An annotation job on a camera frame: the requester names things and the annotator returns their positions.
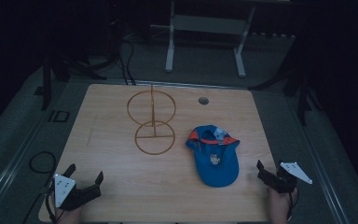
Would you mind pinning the person's left hand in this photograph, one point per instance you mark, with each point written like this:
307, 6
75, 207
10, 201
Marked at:
70, 215

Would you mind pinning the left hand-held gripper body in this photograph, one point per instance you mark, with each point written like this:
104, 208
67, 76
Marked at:
62, 189

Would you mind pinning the blue cap with orange trim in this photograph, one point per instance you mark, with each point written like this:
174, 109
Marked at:
217, 157

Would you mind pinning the grey round table grommet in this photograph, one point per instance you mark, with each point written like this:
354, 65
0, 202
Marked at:
203, 100

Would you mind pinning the black tripod stand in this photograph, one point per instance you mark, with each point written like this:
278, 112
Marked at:
303, 99
46, 84

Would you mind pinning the white metal stand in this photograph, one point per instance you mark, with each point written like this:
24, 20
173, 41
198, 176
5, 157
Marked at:
209, 25

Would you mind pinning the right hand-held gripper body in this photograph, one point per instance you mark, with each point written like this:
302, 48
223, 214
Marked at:
287, 179

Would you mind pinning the person's right hand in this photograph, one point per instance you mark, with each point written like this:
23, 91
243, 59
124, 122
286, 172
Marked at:
278, 207

